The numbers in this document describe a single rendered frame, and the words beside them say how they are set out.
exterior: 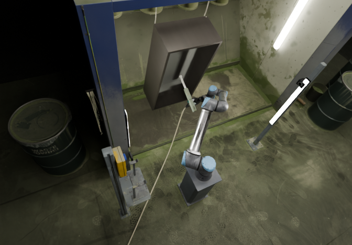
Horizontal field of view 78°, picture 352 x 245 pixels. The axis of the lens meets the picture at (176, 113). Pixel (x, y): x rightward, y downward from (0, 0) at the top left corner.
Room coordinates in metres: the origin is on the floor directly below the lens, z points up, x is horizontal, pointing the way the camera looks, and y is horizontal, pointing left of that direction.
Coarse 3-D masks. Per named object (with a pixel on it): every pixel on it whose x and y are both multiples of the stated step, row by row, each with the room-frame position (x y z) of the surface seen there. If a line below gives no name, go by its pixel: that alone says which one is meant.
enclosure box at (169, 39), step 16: (160, 32) 1.78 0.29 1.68; (176, 32) 1.84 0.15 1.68; (192, 32) 1.91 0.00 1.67; (208, 32) 1.98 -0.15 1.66; (160, 48) 1.71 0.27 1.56; (176, 48) 1.66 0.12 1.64; (192, 48) 1.74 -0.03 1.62; (208, 48) 2.07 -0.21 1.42; (160, 64) 1.69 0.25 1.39; (176, 64) 2.23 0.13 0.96; (192, 64) 2.24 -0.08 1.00; (208, 64) 1.99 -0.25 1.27; (160, 80) 1.66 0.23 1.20; (176, 80) 2.36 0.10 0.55; (192, 80) 2.17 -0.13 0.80; (160, 96) 2.03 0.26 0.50; (176, 96) 2.10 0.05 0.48
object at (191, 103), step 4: (180, 76) 1.99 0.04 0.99; (184, 84) 1.91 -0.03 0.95; (184, 88) 1.86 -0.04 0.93; (184, 92) 1.84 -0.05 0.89; (188, 92) 1.83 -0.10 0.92; (188, 96) 1.78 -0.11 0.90; (188, 100) 1.76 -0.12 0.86; (192, 100) 1.75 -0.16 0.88; (188, 104) 1.75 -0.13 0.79; (192, 104) 1.70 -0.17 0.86; (192, 108) 1.66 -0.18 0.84
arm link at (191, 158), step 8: (208, 104) 1.42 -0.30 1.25; (216, 104) 1.42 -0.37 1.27; (208, 112) 1.36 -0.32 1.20; (200, 120) 1.29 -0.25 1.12; (208, 120) 1.31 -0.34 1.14; (200, 128) 1.23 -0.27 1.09; (200, 136) 1.17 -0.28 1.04; (192, 144) 1.10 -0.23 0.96; (200, 144) 1.11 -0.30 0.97; (184, 152) 1.03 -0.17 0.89; (192, 152) 1.02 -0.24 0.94; (184, 160) 0.95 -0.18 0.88; (192, 160) 0.96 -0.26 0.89; (192, 168) 0.91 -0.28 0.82
